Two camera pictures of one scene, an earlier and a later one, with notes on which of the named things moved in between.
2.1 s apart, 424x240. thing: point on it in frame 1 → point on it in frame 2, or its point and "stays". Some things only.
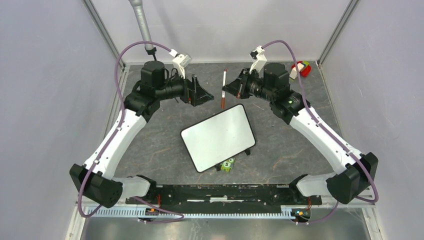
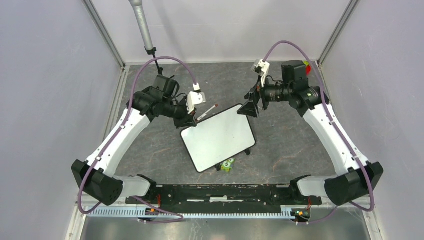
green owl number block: [227, 165] stays
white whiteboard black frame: [217, 138] stays
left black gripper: [199, 95] → [187, 120]
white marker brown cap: [223, 102] → [203, 116]
